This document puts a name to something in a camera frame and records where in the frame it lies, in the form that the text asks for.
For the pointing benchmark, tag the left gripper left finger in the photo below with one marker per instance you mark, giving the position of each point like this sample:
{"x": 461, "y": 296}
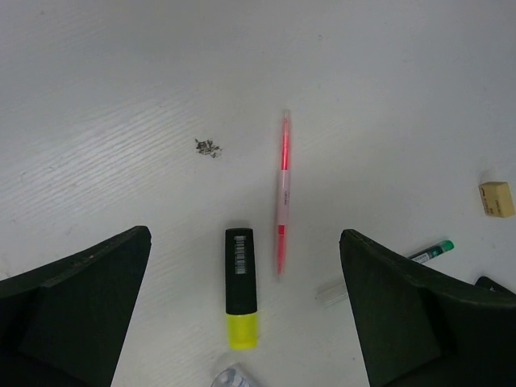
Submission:
{"x": 65, "y": 323}

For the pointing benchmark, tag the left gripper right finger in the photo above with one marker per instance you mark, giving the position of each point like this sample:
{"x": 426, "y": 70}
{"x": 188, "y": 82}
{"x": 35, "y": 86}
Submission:
{"x": 420, "y": 327}

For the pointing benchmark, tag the pink thin highlighter pen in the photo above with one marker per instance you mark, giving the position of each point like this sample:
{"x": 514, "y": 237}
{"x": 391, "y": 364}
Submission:
{"x": 283, "y": 193}

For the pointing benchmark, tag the green ink pen refill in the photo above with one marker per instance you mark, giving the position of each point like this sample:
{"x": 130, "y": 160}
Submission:
{"x": 432, "y": 252}

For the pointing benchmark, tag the green highlighter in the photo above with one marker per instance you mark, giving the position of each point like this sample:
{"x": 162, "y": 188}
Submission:
{"x": 491, "y": 285}

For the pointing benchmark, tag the tan eraser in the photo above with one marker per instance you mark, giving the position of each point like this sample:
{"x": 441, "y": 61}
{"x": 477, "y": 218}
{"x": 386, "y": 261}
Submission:
{"x": 497, "y": 199}

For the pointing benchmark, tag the yellow highlighter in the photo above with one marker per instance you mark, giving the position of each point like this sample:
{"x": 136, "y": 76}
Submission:
{"x": 240, "y": 289}

